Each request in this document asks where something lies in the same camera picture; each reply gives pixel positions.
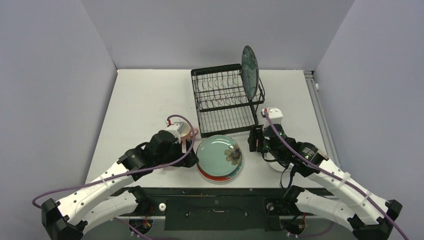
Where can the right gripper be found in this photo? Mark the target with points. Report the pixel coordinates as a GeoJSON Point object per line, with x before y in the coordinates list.
{"type": "Point", "coordinates": [254, 141]}

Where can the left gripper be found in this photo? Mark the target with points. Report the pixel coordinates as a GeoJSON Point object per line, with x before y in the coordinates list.
{"type": "Point", "coordinates": [181, 155]}

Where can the red teal plate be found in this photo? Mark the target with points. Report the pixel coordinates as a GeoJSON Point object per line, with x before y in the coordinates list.
{"type": "Point", "coordinates": [223, 178]}

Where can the light green flower plate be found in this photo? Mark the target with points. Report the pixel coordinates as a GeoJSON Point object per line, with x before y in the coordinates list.
{"type": "Point", "coordinates": [219, 156]}

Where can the black wire dish rack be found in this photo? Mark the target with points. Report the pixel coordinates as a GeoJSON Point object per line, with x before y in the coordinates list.
{"type": "Point", "coordinates": [222, 105]}

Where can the dark blue plate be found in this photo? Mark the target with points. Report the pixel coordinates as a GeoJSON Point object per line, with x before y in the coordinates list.
{"type": "Point", "coordinates": [249, 72]}

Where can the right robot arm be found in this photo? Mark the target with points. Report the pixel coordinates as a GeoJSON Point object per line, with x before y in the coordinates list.
{"type": "Point", "coordinates": [367, 216]}

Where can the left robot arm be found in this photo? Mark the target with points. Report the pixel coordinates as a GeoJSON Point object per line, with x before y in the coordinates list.
{"type": "Point", "coordinates": [110, 195]}

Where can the large pink mug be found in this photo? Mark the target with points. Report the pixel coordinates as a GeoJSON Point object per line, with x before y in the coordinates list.
{"type": "Point", "coordinates": [192, 132]}

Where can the white bowl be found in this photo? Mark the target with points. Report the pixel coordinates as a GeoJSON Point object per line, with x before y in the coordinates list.
{"type": "Point", "coordinates": [277, 166]}

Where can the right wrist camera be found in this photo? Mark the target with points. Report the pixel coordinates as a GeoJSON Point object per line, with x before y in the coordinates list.
{"type": "Point", "coordinates": [274, 114]}

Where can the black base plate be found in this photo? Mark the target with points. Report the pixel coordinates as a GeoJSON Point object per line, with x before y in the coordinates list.
{"type": "Point", "coordinates": [215, 209]}

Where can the aluminium rail right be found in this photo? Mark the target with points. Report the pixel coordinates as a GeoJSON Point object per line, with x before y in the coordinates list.
{"type": "Point", "coordinates": [313, 89]}

